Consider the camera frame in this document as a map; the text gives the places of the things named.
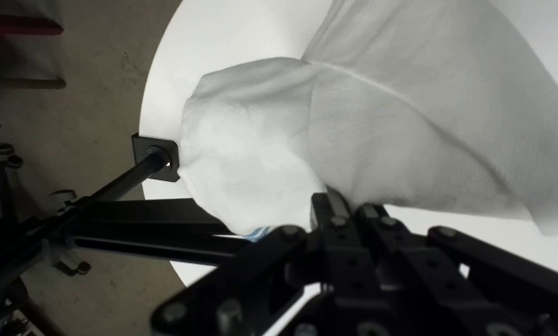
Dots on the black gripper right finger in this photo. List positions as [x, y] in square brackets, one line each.
[384, 233]

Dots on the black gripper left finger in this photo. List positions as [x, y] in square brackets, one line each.
[331, 220]

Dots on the white towel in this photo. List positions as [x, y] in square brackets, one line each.
[419, 102]

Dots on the black clamp stand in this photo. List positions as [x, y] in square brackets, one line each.
[160, 227]

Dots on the white round table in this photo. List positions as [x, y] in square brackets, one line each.
[464, 274]

